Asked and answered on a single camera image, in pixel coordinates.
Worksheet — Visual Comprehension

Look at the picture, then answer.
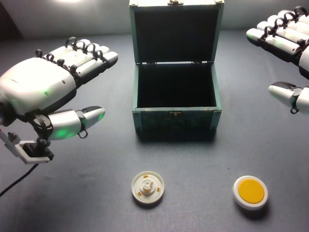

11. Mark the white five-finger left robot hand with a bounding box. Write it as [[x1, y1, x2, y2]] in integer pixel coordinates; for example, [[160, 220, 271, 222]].
[[0, 36, 119, 141]]

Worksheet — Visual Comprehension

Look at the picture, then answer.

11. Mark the grey table cloth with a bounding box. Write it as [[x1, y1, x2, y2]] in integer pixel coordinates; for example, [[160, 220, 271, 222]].
[[0, 29, 309, 232]]

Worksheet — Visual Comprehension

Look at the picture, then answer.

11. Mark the white round disc with pegs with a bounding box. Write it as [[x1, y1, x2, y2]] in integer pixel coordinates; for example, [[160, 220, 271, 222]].
[[131, 171, 166, 205]]

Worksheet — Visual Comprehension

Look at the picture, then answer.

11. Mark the thin black cable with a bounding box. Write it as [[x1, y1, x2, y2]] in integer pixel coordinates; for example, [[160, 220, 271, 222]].
[[0, 163, 39, 197]]

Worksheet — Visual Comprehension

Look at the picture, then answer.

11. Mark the teal floral lidded box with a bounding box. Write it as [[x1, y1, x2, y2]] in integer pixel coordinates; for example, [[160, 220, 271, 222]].
[[128, 0, 225, 133]]

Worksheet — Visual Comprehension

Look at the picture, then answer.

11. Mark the white bracket with black camera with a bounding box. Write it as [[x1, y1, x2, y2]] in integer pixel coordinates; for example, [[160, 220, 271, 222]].
[[0, 129, 54, 165]]

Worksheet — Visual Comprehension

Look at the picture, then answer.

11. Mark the white button with yellow top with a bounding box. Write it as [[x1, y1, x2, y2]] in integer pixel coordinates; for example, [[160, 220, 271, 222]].
[[232, 175, 268, 210]]

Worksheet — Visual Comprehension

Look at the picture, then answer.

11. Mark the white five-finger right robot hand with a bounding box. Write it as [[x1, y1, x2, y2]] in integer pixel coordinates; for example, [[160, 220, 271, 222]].
[[245, 5, 309, 115]]

